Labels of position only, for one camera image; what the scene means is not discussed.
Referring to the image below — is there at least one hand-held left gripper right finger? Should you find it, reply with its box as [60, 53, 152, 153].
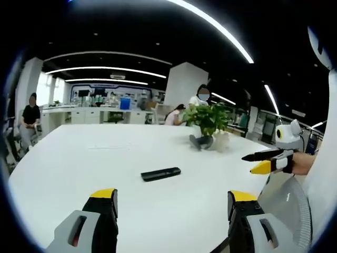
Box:
[227, 190, 301, 253]

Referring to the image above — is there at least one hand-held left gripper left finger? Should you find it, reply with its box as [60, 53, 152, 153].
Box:
[46, 188, 120, 253]

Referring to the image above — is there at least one black remote control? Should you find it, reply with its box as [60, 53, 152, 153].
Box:
[141, 167, 182, 182]

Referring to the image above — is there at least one grey mesh office chair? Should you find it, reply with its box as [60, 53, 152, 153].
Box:
[259, 174, 313, 250]

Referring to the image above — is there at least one person's white shirt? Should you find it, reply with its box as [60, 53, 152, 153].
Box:
[306, 25, 337, 247]

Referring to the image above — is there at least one white fluffy ornament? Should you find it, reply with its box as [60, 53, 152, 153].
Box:
[213, 131, 230, 154]

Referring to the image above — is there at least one green potted plant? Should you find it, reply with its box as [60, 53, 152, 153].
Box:
[182, 102, 233, 152]

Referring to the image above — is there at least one white counter cabinet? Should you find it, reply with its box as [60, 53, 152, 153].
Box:
[41, 105, 158, 125]

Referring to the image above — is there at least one black office chair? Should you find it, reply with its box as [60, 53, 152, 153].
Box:
[107, 111, 125, 124]

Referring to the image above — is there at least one long ceiling light strip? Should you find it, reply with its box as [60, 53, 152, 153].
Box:
[167, 0, 255, 64]

